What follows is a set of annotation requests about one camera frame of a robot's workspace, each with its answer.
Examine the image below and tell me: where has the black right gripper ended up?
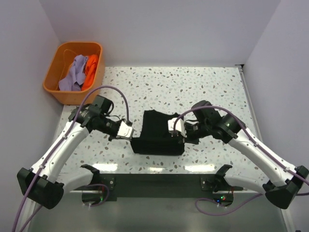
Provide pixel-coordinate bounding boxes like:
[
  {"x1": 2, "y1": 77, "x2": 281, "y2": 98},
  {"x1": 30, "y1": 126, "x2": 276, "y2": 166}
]
[{"x1": 177, "y1": 120, "x2": 210, "y2": 145}]

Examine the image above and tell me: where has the black t shirt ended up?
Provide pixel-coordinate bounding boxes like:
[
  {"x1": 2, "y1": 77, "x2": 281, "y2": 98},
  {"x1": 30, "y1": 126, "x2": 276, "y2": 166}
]
[{"x1": 130, "y1": 110, "x2": 184, "y2": 156}]

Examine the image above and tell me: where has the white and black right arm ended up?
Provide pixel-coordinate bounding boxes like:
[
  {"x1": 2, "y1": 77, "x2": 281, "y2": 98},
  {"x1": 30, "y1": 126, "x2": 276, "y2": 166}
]
[{"x1": 184, "y1": 101, "x2": 309, "y2": 209}]

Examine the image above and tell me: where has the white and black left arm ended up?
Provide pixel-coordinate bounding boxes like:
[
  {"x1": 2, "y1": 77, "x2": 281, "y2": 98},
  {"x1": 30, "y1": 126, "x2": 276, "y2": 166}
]
[{"x1": 17, "y1": 95, "x2": 133, "y2": 209}]

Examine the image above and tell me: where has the lavender t shirt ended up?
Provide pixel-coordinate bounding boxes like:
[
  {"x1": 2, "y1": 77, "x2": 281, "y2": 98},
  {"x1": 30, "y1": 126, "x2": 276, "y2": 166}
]
[{"x1": 58, "y1": 55, "x2": 88, "y2": 91}]

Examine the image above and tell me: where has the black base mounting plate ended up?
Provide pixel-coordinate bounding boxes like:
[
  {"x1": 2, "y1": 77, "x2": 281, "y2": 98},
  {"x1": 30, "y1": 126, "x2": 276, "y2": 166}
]
[{"x1": 71, "y1": 173, "x2": 244, "y2": 207}]

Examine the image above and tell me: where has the orange t shirt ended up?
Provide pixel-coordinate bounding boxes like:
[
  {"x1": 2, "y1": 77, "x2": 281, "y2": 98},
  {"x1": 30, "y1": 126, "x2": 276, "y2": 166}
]
[{"x1": 81, "y1": 55, "x2": 98, "y2": 91}]

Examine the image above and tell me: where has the orange plastic basket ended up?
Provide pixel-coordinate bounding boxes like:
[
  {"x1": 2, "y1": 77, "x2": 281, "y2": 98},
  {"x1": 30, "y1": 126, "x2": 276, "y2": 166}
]
[{"x1": 43, "y1": 42, "x2": 105, "y2": 105}]

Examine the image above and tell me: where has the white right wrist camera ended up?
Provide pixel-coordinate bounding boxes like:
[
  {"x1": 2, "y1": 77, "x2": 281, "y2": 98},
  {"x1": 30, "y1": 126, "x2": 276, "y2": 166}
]
[{"x1": 168, "y1": 117, "x2": 186, "y2": 138}]

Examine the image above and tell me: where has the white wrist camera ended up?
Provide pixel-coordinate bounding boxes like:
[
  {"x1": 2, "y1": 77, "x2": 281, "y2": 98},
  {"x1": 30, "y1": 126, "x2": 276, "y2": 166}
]
[
  {"x1": 116, "y1": 121, "x2": 134, "y2": 140},
  {"x1": 168, "y1": 117, "x2": 186, "y2": 138}
]

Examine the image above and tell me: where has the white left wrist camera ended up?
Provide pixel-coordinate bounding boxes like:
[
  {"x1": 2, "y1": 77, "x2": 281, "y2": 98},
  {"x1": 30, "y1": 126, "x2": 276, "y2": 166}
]
[{"x1": 116, "y1": 121, "x2": 134, "y2": 140}]

